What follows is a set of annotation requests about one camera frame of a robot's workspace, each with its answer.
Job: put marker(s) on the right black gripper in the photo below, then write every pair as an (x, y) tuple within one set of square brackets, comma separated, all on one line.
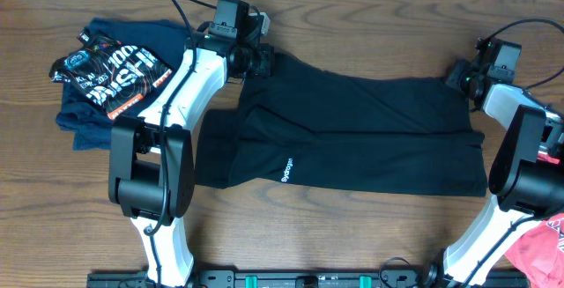
[(456, 70)]

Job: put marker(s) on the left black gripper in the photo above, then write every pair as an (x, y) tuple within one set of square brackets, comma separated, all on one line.
[(266, 66)]

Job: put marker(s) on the black t-shirt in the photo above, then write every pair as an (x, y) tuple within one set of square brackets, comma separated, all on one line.
[(316, 128)]

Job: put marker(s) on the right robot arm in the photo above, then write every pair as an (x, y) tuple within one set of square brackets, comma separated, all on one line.
[(525, 180)]

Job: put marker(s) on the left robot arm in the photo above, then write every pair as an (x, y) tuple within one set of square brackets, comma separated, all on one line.
[(151, 167)]

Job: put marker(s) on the black orange printed jersey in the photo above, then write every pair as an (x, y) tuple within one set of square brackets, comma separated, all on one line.
[(112, 75)]

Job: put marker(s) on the folded navy blue shirt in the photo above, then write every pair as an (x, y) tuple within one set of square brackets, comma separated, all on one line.
[(88, 121)]

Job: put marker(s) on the red printed t-shirt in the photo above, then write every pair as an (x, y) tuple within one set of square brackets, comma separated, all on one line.
[(538, 254)]

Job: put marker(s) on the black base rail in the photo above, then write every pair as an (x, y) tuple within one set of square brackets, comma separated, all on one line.
[(394, 276)]

